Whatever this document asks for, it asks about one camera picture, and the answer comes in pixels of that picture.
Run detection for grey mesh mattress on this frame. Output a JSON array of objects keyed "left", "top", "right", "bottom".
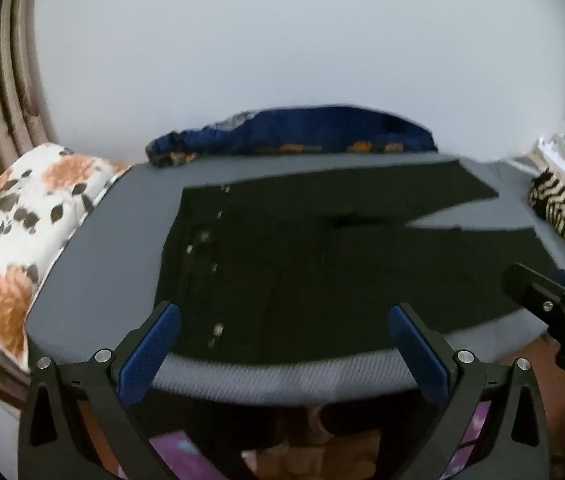
[{"left": 25, "top": 152, "right": 565, "bottom": 408}]

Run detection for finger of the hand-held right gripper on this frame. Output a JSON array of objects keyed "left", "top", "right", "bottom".
[{"left": 504, "top": 262, "right": 565, "bottom": 377}]

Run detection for black pants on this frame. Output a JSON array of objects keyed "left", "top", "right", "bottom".
[{"left": 155, "top": 157, "right": 565, "bottom": 367}]

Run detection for blue floral blanket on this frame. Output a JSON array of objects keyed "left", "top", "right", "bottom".
[{"left": 145, "top": 105, "right": 438, "bottom": 170}]

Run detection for black cream striped cloth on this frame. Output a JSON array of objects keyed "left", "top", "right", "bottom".
[{"left": 527, "top": 170, "right": 565, "bottom": 238}]

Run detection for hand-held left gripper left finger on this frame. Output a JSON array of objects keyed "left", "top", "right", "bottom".
[{"left": 17, "top": 301, "right": 182, "bottom": 480}]

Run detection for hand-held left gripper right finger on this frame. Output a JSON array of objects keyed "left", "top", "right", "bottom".
[{"left": 387, "top": 302, "right": 549, "bottom": 480}]

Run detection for white orange floral pillow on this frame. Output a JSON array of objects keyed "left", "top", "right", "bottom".
[{"left": 0, "top": 142, "right": 130, "bottom": 373}]

